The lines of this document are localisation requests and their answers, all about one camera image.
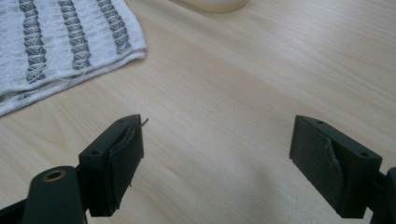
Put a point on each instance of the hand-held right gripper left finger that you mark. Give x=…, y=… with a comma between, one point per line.
x=107, y=174

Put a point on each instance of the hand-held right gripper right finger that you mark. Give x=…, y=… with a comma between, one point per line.
x=336, y=168

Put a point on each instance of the cream round dish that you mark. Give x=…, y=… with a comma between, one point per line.
x=214, y=4

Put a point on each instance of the white grey-striped cloth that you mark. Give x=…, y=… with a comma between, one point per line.
x=62, y=46

